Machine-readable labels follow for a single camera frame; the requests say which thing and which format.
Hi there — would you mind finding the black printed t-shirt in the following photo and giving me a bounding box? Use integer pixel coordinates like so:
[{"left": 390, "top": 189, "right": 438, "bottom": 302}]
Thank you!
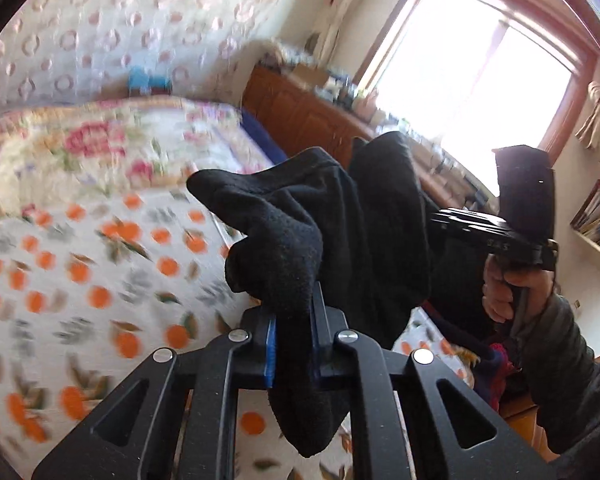
[{"left": 186, "top": 132, "right": 492, "bottom": 457}]

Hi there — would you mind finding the grey right sleeve forearm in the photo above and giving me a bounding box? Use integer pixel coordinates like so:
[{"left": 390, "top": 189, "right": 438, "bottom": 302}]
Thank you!
[{"left": 515, "top": 295, "right": 600, "bottom": 474}]

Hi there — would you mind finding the person's right hand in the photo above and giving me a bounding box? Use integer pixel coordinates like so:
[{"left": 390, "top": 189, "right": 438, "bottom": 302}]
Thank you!
[{"left": 482, "top": 255, "right": 555, "bottom": 323}]

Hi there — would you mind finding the orange print white blanket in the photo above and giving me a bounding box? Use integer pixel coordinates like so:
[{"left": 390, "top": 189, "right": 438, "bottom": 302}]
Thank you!
[{"left": 0, "top": 184, "right": 481, "bottom": 480}]

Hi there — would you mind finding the navy blue bed sheet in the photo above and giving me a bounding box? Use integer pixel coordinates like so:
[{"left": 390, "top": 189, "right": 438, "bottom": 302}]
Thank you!
[{"left": 240, "top": 108, "right": 288, "bottom": 165}]

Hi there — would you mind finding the long wooden cabinet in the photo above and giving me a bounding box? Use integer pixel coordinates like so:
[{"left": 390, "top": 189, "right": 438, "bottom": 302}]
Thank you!
[{"left": 242, "top": 66, "right": 496, "bottom": 214}]

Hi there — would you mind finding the cardboard box on cabinet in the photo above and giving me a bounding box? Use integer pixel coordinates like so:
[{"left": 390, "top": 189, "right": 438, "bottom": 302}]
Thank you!
[{"left": 288, "top": 64, "right": 330, "bottom": 90}]

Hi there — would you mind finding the floral pink quilt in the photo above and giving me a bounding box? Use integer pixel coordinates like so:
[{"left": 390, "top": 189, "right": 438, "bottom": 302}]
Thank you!
[{"left": 0, "top": 96, "right": 273, "bottom": 218}]

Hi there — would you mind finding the blue toy on headboard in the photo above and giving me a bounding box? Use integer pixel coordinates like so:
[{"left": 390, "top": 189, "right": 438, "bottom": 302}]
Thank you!
[{"left": 126, "top": 67, "right": 172, "bottom": 96}]

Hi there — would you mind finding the circle patterned lace curtain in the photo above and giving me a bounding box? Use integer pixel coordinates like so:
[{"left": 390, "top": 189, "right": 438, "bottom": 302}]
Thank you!
[{"left": 0, "top": 0, "right": 279, "bottom": 107}]

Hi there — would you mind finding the window with wooden frame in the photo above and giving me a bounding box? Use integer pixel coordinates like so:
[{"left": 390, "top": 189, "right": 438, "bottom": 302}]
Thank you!
[{"left": 355, "top": 0, "right": 600, "bottom": 194}]

